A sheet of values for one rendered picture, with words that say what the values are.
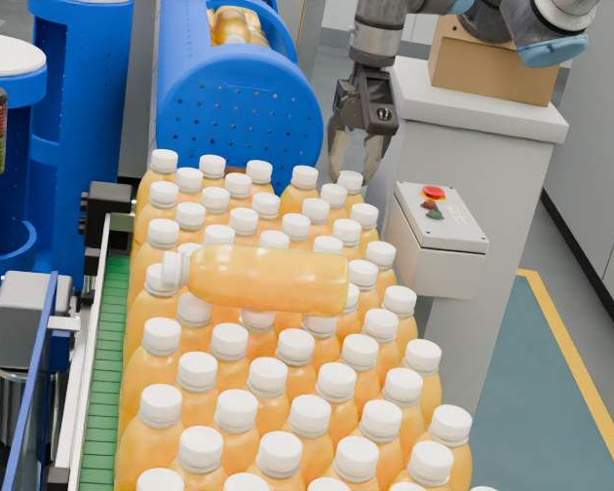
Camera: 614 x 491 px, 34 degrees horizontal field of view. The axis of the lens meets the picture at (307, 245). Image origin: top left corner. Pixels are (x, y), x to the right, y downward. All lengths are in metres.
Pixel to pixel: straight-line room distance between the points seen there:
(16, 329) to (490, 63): 1.02
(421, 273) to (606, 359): 2.26
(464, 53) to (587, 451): 1.52
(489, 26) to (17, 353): 1.04
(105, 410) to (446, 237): 0.53
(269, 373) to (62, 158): 1.91
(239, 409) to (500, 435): 2.14
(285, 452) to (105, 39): 1.98
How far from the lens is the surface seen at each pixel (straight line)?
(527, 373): 3.41
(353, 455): 0.93
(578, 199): 4.38
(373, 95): 1.47
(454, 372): 2.16
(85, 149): 2.85
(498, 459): 2.95
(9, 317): 1.59
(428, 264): 1.44
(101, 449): 1.22
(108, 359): 1.38
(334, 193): 1.48
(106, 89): 2.82
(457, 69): 1.98
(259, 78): 1.66
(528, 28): 1.77
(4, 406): 1.70
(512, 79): 2.00
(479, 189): 1.97
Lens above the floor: 1.65
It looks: 25 degrees down
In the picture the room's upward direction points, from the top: 11 degrees clockwise
